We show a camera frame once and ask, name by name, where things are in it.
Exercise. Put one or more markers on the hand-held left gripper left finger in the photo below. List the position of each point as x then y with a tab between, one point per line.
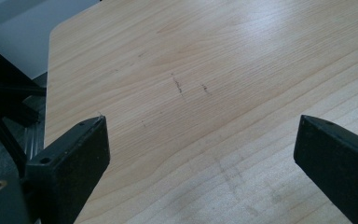
71	158

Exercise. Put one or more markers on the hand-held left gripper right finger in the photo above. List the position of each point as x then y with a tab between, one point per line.
338	155

